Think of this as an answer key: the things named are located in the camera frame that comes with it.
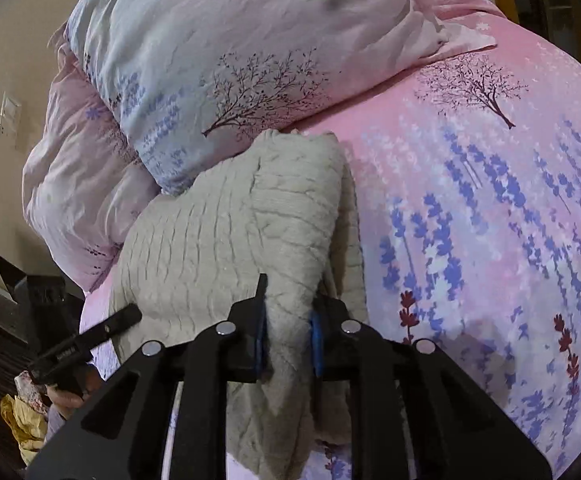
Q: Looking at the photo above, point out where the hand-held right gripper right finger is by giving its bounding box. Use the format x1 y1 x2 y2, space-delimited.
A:
310 294 553 480

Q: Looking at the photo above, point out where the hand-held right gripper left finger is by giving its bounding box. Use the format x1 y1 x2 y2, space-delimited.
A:
24 273 271 480

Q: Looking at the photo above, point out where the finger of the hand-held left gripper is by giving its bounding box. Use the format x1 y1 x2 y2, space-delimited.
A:
77 306 143 350

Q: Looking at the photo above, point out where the beige cable-knit sweater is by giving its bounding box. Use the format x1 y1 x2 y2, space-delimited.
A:
109 129 368 480

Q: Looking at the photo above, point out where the person's left hand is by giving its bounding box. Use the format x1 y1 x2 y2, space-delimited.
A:
45 366 105 412

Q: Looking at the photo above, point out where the orange dotted floral cloth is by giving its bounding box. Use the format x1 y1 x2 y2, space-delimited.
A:
14 370 48 403

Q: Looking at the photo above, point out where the person's purple clothing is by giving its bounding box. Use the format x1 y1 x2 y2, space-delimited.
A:
44 406 78 443

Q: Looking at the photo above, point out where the yellow crumpled cloth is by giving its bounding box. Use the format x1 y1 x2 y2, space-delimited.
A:
0 394 48 463

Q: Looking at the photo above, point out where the dark furniture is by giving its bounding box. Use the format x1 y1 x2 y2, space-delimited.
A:
0 251 66 346

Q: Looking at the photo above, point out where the pink floral pillow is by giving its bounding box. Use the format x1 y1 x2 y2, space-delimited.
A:
22 22 164 293

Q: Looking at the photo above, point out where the pink floral bed sheet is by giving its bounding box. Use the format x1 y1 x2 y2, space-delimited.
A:
78 10 581 480

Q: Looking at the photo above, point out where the pale blue tree-print pillow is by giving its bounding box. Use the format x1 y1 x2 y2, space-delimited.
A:
64 0 498 197

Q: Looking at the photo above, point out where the white wall switch plate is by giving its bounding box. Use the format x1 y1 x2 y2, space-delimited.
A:
0 90 22 139

